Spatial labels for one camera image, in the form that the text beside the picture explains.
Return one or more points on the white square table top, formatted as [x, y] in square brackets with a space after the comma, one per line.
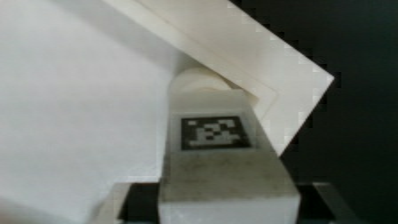
[93, 53]

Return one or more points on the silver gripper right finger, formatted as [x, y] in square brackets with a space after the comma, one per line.
[324, 208]

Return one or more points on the white leg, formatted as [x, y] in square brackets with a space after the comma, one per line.
[225, 185]

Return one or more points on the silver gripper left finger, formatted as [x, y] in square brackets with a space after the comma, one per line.
[108, 216]

